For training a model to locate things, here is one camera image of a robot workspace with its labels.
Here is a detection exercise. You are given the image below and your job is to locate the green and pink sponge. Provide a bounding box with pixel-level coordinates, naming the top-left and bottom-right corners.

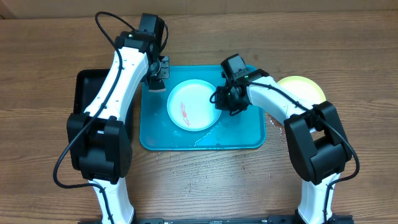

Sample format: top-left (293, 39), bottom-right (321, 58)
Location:
top-left (148, 80), bottom-right (166, 93)

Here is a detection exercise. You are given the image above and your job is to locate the light blue plate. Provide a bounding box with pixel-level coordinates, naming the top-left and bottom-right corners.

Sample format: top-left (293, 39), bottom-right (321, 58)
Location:
top-left (167, 79), bottom-right (221, 131)

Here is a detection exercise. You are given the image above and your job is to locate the yellow-green plate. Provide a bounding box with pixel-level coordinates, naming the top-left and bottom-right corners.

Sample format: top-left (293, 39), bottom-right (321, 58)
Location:
top-left (277, 76), bottom-right (326, 104)

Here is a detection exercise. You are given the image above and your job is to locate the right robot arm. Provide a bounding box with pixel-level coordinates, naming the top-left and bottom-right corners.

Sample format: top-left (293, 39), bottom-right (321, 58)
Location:
top-left (210, 68), bottom-right (353, 223)

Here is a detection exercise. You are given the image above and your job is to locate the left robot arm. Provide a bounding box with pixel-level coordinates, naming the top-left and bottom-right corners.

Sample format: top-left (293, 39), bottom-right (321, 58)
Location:
top-left (60, 28), bottom-right (168, 223)

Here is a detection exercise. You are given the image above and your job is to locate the teal plastic tray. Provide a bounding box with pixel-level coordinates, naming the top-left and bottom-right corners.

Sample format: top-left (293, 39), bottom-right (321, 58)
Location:
top-left (139, 65), bottom-right (266, 151)

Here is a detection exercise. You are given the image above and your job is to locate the black plastic tray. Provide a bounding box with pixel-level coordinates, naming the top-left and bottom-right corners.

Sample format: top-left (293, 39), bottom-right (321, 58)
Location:
top-left (67, 69), bottom-right (133, 143)

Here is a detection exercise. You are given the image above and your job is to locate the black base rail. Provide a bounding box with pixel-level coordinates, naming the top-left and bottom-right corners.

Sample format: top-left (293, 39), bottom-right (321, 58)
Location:
top-left (77, 214), bottom-right (355, 224)

